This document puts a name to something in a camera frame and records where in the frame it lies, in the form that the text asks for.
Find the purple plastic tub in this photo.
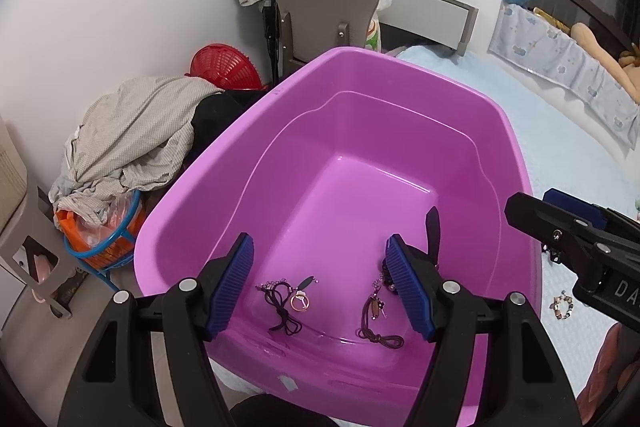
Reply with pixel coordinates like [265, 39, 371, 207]
[134, 48, 541, 426]

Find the brown cord pendant necklace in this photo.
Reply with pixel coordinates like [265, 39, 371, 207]
[356, 278, 406, 350]

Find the tan teddy bear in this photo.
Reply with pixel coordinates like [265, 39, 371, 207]
[570, 23, 640, 103]

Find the black cord ring necklace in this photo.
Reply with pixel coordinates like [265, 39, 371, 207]
[255, 274, 319, 337]

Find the blue wire basket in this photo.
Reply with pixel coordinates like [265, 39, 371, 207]
[55, 191, 146, 291]

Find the black patterned lanyard keychain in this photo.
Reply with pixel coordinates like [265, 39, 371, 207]
[541, 244, 563, 265]

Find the light blue bed cover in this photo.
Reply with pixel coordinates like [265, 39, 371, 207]
[398, 46, 639, 393]

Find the right hand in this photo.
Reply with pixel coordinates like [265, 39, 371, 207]
[576, 323, 639, 425]

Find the blue patterned bumper cloth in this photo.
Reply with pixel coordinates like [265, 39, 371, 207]
[489, 3, 639, 148]

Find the red plastic basket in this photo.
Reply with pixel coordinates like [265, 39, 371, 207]
[188, 43, 266, 91]

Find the grey clothes pile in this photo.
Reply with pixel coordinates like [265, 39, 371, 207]
[49, 76, 224, 225]

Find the beaded charm bracelet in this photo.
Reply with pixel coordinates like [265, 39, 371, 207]
[548, 289, 576, 322]

